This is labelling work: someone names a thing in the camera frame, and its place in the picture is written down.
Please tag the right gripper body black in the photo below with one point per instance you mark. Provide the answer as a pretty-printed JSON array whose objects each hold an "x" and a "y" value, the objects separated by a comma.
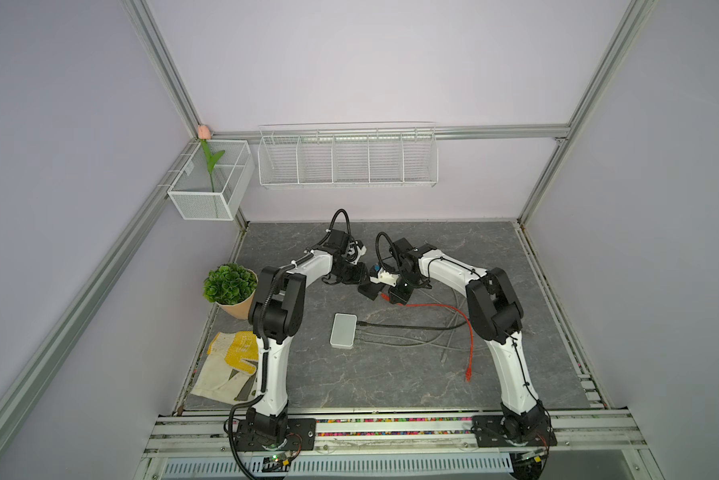
[{"x": 402, "y": 288}]

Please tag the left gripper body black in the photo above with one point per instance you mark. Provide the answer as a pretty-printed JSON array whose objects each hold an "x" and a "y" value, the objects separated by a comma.
[{"x": 351, "y": 273}]

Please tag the black network switch box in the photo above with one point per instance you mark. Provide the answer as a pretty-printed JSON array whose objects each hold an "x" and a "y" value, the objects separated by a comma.
[{"x": 371, "y": 289}]

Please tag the white network switch box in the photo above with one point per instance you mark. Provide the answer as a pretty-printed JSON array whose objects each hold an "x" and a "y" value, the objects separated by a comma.
[{"x": 344, "y": 331}]

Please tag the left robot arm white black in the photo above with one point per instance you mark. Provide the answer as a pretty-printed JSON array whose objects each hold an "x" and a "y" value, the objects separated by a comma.
[{"x": 276, "y": 315}]

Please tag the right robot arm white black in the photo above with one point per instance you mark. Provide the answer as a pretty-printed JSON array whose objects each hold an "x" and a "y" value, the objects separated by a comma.
[{"x": 494, "y": 314}]

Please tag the green potted plant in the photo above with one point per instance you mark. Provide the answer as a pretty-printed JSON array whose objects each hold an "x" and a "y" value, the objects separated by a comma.
[{"x": 232, "y": 287}]

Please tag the yellow white work glove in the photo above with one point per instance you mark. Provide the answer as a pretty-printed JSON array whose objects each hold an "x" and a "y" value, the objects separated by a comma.
[{"x": 229, "y": 373}]

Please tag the pink tulip artificial flower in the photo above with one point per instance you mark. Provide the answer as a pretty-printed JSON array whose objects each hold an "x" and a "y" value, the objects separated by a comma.
[{"x": 212, "y": 157}]

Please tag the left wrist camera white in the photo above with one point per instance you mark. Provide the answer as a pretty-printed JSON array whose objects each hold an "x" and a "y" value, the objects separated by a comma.
[{"x": 355, "y": 251}]

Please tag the white wire wall shelf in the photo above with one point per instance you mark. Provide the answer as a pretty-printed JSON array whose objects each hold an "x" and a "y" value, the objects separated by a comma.
[{"x": 365, "y": 154}]

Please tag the white mesh wall basket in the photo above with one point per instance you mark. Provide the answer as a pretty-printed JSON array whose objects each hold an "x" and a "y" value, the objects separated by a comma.
[{"x": 191, "y": 190}]

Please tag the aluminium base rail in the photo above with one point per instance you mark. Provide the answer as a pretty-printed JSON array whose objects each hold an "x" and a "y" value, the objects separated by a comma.
[{"x": 448, "y": 431}]

